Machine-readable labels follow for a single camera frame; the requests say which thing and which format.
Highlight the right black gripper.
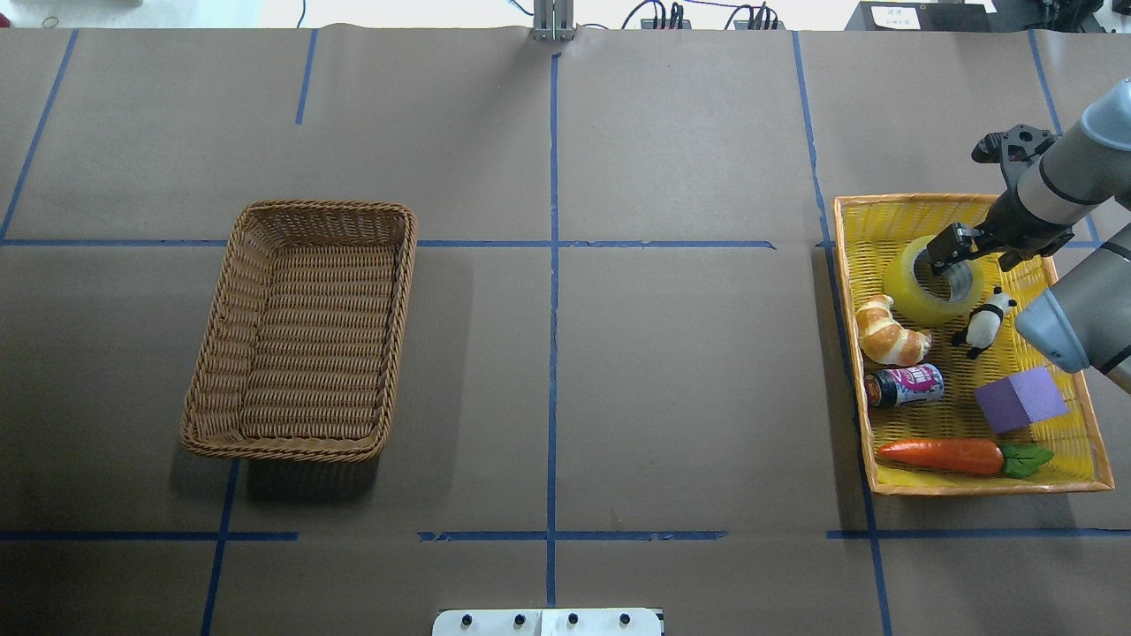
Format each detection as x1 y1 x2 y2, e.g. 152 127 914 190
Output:
926 189 1074 278

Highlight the yellow tape roll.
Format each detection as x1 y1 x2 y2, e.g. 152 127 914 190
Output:
882 235 986 327

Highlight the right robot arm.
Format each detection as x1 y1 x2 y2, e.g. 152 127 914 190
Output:
929 79 1130 390

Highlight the yellow wicker tray basket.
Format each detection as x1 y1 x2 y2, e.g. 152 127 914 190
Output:
829 194 1114 496

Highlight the brown wicker basket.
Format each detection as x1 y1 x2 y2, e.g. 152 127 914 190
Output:
180 199 417 463

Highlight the small panda figurine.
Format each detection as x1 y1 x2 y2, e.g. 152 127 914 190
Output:
950 285 1017 360

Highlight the toy croissant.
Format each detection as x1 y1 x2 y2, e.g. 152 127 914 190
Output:
854 294 933 367

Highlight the small pink drink can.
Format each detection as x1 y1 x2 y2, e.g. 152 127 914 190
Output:
863 363 946 409

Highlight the purple foam cube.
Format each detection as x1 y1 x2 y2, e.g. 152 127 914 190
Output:
973 367 1069 435

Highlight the orange toy carrot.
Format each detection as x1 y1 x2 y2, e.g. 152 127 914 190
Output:
877 438 1055 480

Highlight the black power box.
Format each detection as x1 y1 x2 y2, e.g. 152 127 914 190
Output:
844 1 992 33

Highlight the aluminium frame post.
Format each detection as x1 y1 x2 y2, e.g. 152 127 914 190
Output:
530 0 577 42

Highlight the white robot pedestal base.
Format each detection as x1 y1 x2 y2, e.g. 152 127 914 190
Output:
431 607 666 635

